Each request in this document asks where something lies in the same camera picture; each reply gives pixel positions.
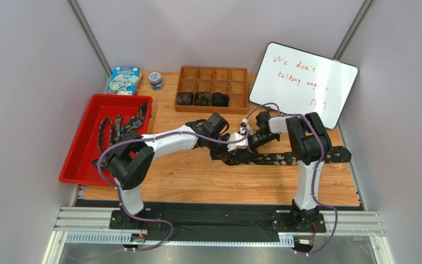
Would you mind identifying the black floral necktie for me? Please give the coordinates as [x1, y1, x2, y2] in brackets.
[221, 146, 352, 166]

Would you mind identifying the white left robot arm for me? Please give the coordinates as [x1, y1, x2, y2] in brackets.
[99, 113, 229, 220]

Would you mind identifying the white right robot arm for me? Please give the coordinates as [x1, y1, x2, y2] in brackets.
[248, 112, 332, 231]

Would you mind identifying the plain black rolled tie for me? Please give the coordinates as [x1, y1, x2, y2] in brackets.
[212, 92, 230, 107]

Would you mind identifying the dark patterned rolled tie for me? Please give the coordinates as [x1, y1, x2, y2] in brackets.
[193, 92, 212, 106]

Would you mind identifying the dark blue rolled tie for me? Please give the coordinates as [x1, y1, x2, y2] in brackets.
[175, 92, 195, 106]

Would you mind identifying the wooden compartment organizer box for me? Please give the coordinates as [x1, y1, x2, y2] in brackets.
[174, 66, 249, 114]

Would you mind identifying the whiteboard with red writing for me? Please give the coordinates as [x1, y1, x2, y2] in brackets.
[249, 42, 359, 129]

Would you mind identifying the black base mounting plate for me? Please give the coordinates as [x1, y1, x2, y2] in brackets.
[109, 202, 326, 242]

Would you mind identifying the blue floral necktie in tray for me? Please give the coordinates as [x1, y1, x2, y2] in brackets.
[94, 102, 149, 153]

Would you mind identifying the small blue white jar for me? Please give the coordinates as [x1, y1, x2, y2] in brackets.
[148, 71, 164, 91]

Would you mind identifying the blue picture box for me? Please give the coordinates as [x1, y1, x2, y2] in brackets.
[106, 65, 141, 96]

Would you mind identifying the red plastic tray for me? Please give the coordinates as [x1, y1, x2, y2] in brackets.
[59, 94, 153, 186]

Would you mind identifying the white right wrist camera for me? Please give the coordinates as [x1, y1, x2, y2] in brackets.
[239, 118, 256, 136]

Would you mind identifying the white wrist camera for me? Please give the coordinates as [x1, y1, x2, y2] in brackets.
[227, 133, 248, 152]
[239, 118, 256, 136]

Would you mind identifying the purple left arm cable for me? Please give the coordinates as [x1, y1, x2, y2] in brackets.
[97, 128, 251, 254]

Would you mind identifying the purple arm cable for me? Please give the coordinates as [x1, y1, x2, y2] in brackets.
[243, 102, 340, 256]
[97, 128, 251, 254]

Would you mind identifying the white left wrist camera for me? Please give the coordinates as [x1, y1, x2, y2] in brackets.
[227, 133, 248, 152]

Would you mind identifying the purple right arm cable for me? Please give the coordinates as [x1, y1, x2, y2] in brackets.
[243, 102, 340, 256]

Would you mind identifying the aluminium frame rail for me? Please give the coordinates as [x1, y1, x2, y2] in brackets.
[43, 202, 393, 263]

